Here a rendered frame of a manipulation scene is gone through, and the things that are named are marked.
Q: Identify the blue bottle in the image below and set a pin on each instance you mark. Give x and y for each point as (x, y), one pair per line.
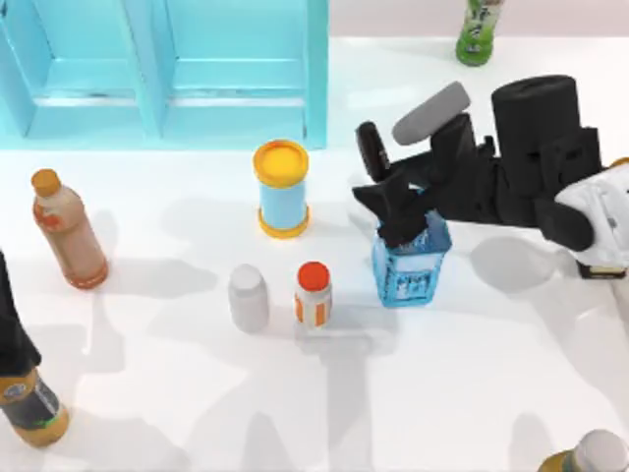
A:
(410, 275)

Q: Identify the pale grey rounded box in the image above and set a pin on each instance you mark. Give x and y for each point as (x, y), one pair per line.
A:
(430, 114)

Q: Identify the yellow and blue can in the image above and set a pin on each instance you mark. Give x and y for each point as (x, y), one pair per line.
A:
(281, 199)

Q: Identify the white bottle with orange cap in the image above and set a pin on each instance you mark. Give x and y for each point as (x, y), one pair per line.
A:
(313, 300)

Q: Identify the green bottle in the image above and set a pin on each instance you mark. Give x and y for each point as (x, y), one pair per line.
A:
(474, 41)

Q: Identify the light blue rack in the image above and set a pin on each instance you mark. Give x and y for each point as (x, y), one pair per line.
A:
(236, 74)

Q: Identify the yellow bottle with white cap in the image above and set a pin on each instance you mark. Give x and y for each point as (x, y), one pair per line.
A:
(594, 452)

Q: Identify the brown bottle with orange cap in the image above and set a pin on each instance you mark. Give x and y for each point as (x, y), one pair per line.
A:
(69, 236)

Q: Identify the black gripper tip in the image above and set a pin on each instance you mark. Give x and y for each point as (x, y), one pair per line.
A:
(12, 334)

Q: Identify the amber bottle with dark label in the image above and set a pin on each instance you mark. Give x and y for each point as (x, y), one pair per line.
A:
(32, 413)

